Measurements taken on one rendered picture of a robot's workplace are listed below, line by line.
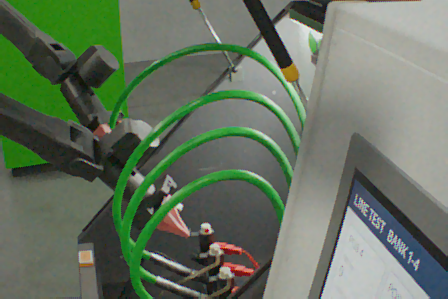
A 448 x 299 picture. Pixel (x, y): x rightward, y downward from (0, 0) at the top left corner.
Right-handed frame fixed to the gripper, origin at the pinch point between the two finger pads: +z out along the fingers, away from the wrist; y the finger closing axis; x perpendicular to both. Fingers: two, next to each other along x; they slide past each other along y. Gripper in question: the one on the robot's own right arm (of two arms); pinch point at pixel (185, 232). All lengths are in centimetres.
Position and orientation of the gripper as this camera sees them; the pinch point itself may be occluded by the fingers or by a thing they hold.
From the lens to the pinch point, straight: 116.8
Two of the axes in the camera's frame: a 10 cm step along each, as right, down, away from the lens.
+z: 7.3, 6.6, 1.8
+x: 0.5, -3.1, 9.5
